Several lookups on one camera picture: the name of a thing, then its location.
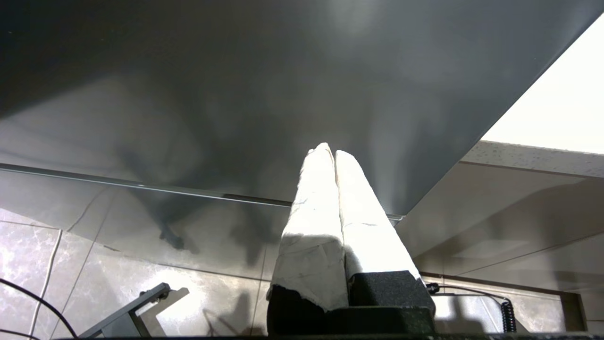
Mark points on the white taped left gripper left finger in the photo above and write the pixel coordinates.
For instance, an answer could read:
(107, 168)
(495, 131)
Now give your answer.
(311, 245)

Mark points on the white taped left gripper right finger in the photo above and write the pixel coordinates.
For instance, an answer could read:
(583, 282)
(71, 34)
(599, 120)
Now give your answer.
(370, 236)

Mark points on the grey base cabinet front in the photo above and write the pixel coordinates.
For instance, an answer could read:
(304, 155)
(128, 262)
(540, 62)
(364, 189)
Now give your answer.
(495, 222)

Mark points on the tall grey metal appliance front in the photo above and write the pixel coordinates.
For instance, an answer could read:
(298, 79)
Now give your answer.
(236, 94)

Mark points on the grey metal stand leg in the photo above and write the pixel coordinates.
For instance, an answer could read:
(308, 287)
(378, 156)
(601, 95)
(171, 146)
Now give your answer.
(141, 303)

